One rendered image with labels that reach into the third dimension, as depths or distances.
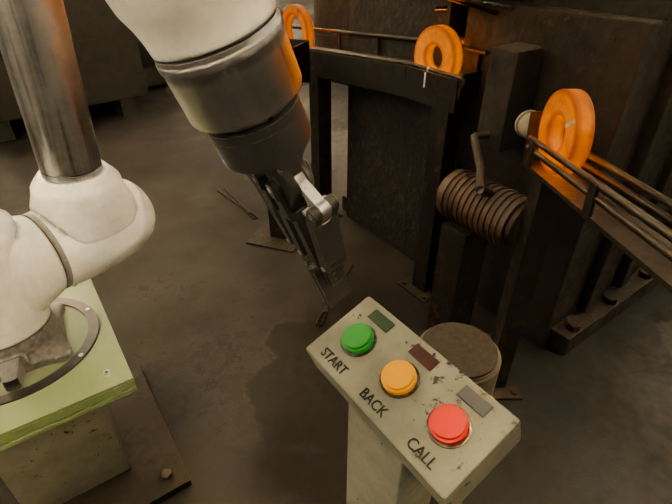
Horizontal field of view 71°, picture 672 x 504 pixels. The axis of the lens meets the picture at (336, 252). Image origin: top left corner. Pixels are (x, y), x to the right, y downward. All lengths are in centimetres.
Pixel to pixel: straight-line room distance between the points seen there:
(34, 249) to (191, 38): 67
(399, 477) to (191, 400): 84
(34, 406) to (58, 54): 55
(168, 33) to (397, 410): 41
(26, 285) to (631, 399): 141
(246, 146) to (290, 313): 122
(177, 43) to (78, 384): 72
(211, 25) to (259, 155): 9
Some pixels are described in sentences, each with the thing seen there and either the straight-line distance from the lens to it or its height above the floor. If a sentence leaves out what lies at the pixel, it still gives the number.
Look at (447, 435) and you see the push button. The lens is 51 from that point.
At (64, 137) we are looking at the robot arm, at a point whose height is 74.
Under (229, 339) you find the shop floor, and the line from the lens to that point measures 148.
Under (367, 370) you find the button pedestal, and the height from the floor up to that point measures 59.
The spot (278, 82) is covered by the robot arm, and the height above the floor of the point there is 94.
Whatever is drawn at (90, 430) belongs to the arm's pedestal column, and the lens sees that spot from 112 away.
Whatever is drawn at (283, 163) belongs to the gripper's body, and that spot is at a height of 88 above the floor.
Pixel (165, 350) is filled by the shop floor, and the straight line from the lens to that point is 150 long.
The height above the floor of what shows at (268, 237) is 1.
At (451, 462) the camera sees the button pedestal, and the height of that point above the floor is 59.
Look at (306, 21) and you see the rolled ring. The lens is 188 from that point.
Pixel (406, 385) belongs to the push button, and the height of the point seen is 61.
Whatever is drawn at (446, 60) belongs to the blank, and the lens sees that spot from 135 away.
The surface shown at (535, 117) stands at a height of 71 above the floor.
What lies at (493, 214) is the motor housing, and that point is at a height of 50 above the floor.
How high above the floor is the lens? 102
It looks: 34 degrees down
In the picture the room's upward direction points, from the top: straight up
